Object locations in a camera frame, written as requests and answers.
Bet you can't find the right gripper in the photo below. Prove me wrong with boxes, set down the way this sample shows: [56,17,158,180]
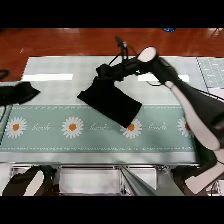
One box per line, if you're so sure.
[95,63,118,82]

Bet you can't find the black T-shirt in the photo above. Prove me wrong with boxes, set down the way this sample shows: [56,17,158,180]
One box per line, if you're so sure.
[76,76,143,129]

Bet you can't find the black cable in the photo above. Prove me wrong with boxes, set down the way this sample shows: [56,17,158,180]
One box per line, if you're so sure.
[107,46,125,67]

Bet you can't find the silver frame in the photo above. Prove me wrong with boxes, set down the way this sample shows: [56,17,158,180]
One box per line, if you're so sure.
[0,162,224,197]

